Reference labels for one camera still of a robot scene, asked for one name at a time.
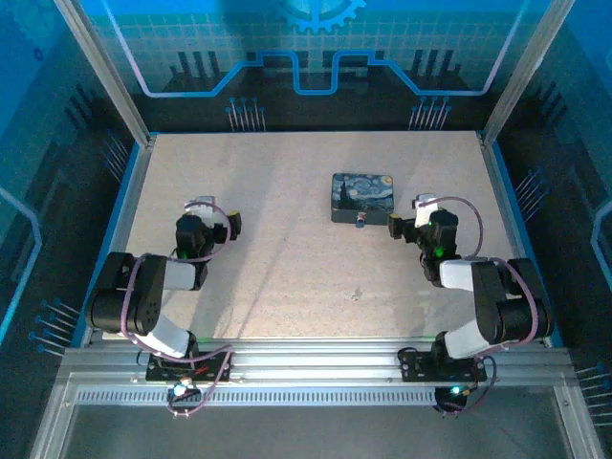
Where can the small silver blue padlock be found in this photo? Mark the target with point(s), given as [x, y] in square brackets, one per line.
[360, 219]

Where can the starry night print tin box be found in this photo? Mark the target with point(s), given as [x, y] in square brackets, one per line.
[362, 191]

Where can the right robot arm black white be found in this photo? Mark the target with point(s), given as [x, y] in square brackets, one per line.
[497, 306]

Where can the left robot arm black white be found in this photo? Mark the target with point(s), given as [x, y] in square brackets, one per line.
[119, 296]

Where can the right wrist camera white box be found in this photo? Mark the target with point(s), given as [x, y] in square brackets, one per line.
[424, 210]

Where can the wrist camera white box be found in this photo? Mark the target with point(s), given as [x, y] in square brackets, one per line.
[203, 208]
[424, 210]

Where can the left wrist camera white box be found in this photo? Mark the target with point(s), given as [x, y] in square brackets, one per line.
[203, 208]

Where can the aluminium table side rail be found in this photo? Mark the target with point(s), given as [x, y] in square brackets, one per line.
[507, 205]
[124, 215]

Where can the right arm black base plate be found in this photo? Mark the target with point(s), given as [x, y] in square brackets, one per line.
[413, 365]

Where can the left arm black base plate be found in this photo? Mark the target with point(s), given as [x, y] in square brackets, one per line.
[215, 370]

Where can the aluminium mounting rail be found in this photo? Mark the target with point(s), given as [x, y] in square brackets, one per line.
[311, 358]

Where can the aluminium frame post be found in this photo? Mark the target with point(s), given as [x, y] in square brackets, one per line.
[526, 72]
[105, 72]

